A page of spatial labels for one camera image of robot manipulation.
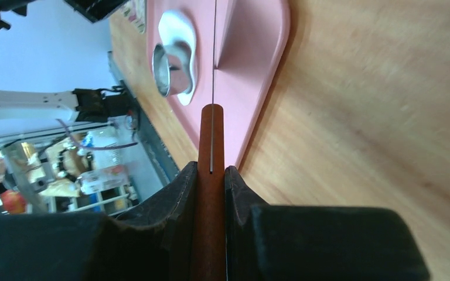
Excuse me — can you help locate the pink rectangular tray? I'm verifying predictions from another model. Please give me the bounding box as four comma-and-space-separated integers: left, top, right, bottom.
146, 1, 290, 166

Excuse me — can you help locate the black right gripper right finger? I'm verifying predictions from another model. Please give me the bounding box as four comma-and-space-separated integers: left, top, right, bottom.
224, 166, 431, 280

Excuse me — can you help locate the floral rectangular tray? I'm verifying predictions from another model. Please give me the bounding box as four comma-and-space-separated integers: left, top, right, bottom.
121, 0, 146, 34

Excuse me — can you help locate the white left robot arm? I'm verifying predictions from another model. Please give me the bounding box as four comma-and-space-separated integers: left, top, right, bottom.
0, 1, 131, 125

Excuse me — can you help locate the round metal cutter ring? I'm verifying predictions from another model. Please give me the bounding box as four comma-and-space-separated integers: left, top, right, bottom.
152, 40, 195, 98

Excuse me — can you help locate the metal dough scraper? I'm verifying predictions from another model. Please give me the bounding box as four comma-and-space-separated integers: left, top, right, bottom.
190, 0, 227, 281

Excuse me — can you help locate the white dough ball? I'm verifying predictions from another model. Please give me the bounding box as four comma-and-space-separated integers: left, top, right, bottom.
158, 9, 198, 106

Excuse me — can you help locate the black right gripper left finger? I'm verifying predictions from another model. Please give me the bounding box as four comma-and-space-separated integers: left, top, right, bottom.
0, 162, 197, 280

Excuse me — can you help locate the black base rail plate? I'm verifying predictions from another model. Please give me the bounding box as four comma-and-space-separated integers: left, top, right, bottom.
107, 51, 180, 186

